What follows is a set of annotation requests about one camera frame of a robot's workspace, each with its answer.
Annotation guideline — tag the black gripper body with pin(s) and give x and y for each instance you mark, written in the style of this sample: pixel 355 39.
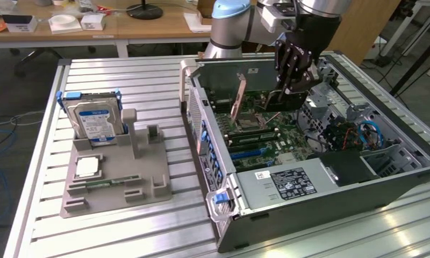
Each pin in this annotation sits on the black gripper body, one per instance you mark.
pixel 319 32

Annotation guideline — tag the black graphics card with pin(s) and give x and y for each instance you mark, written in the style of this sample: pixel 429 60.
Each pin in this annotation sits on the black graphics card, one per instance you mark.
pixel 287 103

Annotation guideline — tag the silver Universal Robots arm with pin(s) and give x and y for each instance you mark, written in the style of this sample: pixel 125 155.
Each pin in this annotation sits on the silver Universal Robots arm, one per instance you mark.
pixel 230 27

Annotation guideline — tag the white case sticker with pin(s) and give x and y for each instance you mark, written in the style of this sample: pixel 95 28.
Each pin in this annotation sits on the white case sticker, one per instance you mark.
pixel 252 70

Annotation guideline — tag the silver drive cage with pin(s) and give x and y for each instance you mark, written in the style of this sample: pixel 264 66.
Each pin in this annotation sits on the silver drive cage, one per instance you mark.
pixel 323 115

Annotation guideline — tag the wooden cabinet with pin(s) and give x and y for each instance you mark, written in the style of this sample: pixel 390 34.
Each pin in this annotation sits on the wooden cabinet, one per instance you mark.
pixel 374 32

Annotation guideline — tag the black RAM slot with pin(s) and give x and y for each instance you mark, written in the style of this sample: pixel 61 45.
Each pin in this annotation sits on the black RAM slot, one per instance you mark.
pixel 223 102
pixel 224 108

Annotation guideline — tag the green motherboard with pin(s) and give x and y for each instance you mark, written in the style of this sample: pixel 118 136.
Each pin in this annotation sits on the green motherboard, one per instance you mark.
pixel 291 139

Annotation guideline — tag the CPU socket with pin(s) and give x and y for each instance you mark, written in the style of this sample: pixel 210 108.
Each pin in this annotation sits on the CPU socket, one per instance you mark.
pixel 250 122

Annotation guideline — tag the black RAM stick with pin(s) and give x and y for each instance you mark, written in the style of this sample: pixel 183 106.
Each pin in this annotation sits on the black RAM stick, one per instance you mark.
pixel 252 137

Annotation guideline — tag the white paper stack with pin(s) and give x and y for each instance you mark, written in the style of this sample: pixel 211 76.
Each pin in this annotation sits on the white paper stack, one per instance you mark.
pixel 198 24

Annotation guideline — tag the long black expansion slot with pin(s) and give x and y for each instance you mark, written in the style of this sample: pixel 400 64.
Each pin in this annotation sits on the long black expansion slot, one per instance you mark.
pixel 244 147

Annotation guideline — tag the brown cardboard box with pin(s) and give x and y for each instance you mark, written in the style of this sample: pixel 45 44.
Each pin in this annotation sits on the brown cardboard box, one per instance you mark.
pixel 206 8

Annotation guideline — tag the blue expansion slot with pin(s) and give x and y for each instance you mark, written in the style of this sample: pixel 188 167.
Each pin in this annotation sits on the blue expansion slot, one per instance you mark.
pixel 247 154

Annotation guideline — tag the black plastic shroud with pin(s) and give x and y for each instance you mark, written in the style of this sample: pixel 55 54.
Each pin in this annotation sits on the black plastic shroud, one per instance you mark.
pixel 344 166

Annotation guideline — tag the blue slot clip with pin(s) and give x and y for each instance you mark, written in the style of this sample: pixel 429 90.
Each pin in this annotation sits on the blue slot clip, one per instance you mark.
pixel 210 147
pixel 212 158
pixel 207 137

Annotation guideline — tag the grey metal disk bay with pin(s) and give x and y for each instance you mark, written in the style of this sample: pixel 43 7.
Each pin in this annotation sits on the grey metal disk bay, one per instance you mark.
pixel 391 161

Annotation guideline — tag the black lamp base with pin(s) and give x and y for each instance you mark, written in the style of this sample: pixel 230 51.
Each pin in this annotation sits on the black lamp base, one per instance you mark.
pixel 146 12

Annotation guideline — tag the grey power supply unit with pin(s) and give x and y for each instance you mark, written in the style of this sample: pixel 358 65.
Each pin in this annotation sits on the grey power supply unit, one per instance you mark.
pixel 252 193

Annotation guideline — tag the black open PC case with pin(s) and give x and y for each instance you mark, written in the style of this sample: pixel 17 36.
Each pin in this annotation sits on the black open PC case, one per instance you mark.
pixel 308 212

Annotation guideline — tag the blue case latch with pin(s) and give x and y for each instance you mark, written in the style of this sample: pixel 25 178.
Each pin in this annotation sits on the blue case latch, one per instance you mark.
pixel 222 199

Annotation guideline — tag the white cardboard box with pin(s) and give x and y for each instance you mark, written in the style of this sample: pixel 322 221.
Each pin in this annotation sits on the white cardboard box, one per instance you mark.
pixel 94 21

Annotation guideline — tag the hard disk in blue caddy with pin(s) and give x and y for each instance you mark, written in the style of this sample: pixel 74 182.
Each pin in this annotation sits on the hard disk in blue caddy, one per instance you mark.
pixel 94 123

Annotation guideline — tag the grey parts rack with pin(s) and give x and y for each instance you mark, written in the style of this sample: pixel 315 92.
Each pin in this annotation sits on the grey parts rack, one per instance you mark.
pixel 143 193

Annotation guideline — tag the white square dish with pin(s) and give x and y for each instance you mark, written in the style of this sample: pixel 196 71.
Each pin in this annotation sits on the white square dish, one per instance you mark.
pixel 66 24

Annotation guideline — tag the green RAM stick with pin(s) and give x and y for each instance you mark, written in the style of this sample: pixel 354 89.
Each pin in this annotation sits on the green RAM stick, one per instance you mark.
pixel 105 182

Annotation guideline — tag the silver CPU chip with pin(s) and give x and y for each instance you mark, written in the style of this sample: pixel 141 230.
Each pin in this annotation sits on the silver CPU chip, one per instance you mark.
pixel 87 167

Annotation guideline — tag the wooden desk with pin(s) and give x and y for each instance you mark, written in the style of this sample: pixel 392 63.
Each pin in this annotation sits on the wooden desk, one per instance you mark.
pixel 43 36

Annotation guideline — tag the black chair base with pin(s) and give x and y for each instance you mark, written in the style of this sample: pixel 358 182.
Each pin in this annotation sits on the black chair base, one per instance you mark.
pixel 21 67

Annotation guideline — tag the white box with black lid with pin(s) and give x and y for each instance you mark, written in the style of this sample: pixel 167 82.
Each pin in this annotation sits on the white box with black lid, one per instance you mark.
pixel 22 24

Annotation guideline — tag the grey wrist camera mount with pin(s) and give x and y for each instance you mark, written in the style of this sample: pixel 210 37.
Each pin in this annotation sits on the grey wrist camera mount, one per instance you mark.
pixel 272 14

